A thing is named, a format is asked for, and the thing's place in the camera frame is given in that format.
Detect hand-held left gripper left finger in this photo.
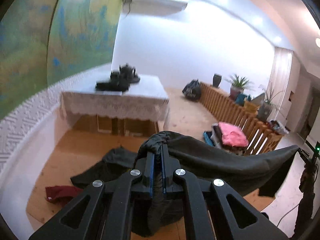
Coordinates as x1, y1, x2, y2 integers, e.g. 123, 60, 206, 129
29, 144, 155, 240

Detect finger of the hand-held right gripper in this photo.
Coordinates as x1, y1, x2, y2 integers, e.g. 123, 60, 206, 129
297, 148, 312, 162

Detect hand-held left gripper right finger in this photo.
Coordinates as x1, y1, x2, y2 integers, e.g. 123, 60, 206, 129
161, 144, 289, 240

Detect dark grey pants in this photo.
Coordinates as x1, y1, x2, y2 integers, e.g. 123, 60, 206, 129
131, 131, 299, 238

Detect person's right forearm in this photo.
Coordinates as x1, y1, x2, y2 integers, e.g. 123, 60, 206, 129
295, 166, 317, 240

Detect crumpled multicoloured bundle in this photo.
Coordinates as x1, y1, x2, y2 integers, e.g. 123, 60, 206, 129
268, 120, 290, 136

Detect black shirt with gold print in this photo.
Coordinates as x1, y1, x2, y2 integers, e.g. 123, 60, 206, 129
70, 148, 138, 192

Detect potted plant in grey pot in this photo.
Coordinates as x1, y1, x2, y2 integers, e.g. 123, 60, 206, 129
257, 84, 284, 122

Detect folded navy garment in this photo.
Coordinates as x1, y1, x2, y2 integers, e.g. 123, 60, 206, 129
206, 131, 220, 148

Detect low wooden table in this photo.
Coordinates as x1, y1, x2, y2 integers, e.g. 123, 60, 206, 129
96, 114, 159, 137

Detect grey folder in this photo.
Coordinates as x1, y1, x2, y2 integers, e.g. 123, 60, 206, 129
251, 92, 266, 103

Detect folded beige garment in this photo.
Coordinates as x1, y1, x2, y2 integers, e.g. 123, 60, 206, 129
211, 132, 247, 153

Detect yellow plastic basket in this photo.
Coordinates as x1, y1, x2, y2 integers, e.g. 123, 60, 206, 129
244, 100, 259, 113

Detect folded brown garment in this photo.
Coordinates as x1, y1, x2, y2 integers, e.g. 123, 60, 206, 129
212, 124, 227, 143

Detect folded pink shirt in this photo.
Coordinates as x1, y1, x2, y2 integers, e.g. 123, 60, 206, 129
218, 122, 249, 147

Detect beige curtain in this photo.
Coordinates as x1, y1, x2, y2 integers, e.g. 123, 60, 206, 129
269, 48, 293, 120

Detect raised wooden platform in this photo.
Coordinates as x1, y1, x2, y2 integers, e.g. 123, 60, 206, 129
26, 86, 277, 230

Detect white lace tablecloth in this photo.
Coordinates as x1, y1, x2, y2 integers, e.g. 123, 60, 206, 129
61, 74, 170, 122

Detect dark red garment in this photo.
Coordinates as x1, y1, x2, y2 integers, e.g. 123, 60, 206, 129
45, 185, 84, 204

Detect potted plant in maroon pot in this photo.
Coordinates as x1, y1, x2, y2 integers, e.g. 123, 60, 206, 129
225, 74, 253, 100

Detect wooden slat fence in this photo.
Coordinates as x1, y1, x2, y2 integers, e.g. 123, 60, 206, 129
199, 82, 284, 155

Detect dark teapot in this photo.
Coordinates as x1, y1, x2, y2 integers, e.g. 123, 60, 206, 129
119, 63, 137, 79

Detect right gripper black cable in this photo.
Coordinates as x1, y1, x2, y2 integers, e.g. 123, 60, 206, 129
276, 202, 300, 227

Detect black drawstring bag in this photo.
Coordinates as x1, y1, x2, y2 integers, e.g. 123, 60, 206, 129
182, 79, 201, 102

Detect air conditioner power cord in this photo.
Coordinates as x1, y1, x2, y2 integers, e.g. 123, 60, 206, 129
124, 0, 133, 18

